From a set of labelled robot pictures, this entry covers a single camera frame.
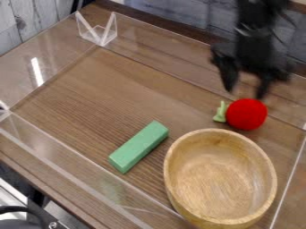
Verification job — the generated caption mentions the clear acrylic tray walls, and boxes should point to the clear acrylic tray walls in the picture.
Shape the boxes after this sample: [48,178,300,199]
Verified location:
[0,7,306,229]

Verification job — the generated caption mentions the green rectangular block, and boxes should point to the green rectangular block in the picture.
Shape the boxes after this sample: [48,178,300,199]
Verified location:
[108,121,168,174]

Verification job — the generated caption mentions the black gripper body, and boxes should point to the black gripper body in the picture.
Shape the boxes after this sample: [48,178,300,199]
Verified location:
[209,28,291,81]

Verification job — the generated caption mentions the red plush fruit green leaf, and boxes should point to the red plush fruit green leaf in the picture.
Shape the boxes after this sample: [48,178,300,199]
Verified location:
[212,98,267,131]

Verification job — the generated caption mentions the black clamp mount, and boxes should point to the black clamp mount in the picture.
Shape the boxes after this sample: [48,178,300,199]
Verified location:
[0,191,64,229]

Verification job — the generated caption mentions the wooden oval bowl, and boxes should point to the wooden oval bowl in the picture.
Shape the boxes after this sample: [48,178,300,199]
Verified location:
[164,128,277,229]

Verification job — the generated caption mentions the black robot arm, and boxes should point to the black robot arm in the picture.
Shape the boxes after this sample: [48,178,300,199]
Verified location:
[209,0,292,100]

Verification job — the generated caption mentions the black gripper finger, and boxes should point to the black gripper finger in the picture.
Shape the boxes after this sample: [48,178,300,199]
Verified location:
[255,73,273,100]
[219,58,239,92]

